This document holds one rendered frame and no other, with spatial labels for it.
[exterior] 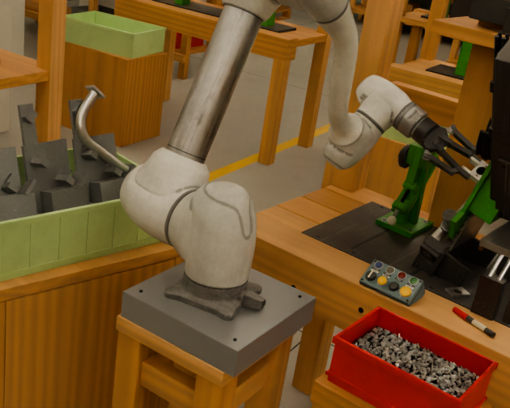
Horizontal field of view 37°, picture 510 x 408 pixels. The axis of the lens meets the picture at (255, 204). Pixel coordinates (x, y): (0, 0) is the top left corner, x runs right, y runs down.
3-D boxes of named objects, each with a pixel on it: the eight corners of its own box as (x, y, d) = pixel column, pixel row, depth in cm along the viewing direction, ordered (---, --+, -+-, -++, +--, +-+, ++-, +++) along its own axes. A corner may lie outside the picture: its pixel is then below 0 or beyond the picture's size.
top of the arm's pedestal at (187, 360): (221, 388, 168) (223, 373, 167) (115, 329, 183) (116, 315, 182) (296, 333, 194) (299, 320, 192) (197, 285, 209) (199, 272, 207)
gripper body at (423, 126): (410, 131, 213) (435, 151, 210) (430, 111, 215) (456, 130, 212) (408, 142, 220) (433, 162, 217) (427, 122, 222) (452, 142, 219)
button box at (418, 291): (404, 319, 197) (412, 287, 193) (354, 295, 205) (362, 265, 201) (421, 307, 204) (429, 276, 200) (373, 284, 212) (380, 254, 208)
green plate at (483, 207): (478, 240, 203) (519, 176, 193) (452, 222, 207) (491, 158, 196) (494, 230, 212) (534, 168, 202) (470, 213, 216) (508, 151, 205)
